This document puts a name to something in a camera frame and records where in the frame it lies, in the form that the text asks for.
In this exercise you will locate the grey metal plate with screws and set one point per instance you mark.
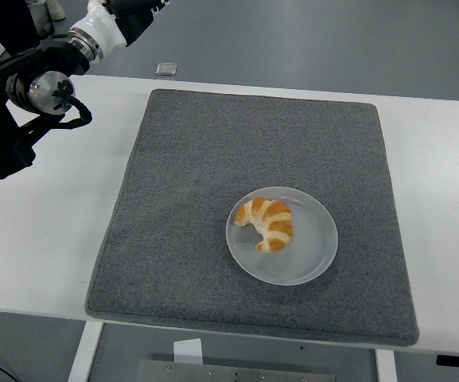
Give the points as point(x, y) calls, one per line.
point(213, 374)

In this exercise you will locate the white shoe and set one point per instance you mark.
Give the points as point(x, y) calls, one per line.
point(56, 8)

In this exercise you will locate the square silver floor socket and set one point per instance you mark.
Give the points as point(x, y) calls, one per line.
point(166, 68)

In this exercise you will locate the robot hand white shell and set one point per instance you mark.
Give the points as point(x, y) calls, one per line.
point(102, 24)

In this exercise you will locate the grey felt mat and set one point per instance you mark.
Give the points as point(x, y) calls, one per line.
point(253, 139)

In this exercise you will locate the croissant bread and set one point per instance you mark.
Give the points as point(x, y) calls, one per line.
point(277, 231)

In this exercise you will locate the white table leg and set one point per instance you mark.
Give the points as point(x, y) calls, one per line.
point(385, 366)
point(86, 350)

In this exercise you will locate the person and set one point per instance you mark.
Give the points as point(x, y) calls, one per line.
point(14, 16)

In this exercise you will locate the grey round plate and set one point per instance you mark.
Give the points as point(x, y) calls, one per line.
point(312, 254)

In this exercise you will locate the dark mesh bin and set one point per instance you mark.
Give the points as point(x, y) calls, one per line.
point(45, 24)

